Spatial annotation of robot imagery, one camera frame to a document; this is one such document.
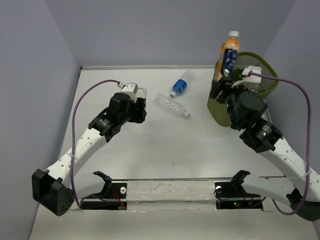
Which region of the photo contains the white foam strip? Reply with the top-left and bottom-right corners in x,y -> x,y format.
125,179 -> 216,212

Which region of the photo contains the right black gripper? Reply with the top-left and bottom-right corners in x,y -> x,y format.
210,75 -> 251,129

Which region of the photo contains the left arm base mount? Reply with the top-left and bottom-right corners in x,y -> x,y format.
76,171 -> 128,211

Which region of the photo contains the green mesh waste bin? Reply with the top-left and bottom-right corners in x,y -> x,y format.
207,52 -> 279,127

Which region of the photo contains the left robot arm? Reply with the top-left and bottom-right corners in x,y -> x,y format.
31,88 -> 147,216

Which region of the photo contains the pepsi bottle black cap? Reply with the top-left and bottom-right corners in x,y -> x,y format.
136,87 -> 148,105

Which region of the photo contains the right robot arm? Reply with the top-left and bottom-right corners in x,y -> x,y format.
209,77 -> 320,222

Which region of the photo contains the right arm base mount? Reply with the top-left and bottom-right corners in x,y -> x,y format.
213,170 -> 264,210

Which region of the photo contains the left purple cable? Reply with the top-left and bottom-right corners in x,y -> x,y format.
70,79 -> 122,208

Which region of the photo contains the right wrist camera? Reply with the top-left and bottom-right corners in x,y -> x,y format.
231,66 -> 262,89

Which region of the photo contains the blue label bottle far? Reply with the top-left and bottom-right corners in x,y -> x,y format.
169,69 -> 196,98

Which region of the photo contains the clear unlabelled bottle far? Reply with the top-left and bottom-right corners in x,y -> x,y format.
154,93 -> 190,119

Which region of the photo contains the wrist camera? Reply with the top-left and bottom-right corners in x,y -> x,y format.
231,66 -> 262,89
120,82 -> 139,102

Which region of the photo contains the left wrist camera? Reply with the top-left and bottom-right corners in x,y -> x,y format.
120,82 -> 139,102

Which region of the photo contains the orange juice bottle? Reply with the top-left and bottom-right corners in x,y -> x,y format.
212,30 -> 240,81

